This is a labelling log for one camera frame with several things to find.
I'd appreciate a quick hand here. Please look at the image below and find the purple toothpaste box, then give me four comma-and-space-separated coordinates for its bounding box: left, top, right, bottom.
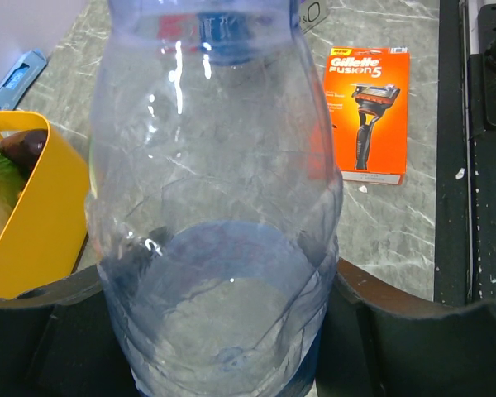
298, 0, 328, 32

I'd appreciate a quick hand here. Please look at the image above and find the clear bottle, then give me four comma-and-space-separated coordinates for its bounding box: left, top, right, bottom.
86, 1, 342, 396

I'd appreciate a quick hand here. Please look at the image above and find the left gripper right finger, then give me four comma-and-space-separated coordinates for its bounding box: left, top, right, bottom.
316, 260, 496, 396

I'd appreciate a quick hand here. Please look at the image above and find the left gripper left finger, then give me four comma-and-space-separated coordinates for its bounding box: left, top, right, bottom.
0, 266, 136, 396

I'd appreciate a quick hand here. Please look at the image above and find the blue cap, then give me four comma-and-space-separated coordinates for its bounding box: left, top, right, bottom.
198, 12, 255, 66

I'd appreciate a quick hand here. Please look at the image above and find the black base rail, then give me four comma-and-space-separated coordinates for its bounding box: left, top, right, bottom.
434, 1, 496, 306

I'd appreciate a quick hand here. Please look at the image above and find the blue tissue pack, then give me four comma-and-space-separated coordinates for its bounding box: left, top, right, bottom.
0, 49, 47, 111

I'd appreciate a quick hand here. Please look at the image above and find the orange razor box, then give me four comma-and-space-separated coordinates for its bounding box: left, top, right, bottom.
323, 46, 410, 185

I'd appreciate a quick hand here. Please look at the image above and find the dark eggplant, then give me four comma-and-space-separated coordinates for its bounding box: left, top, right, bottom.
0, 129, 48, 174

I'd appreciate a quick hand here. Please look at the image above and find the yellow plastic bin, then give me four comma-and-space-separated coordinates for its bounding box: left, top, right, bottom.
0, 111, 89, 299

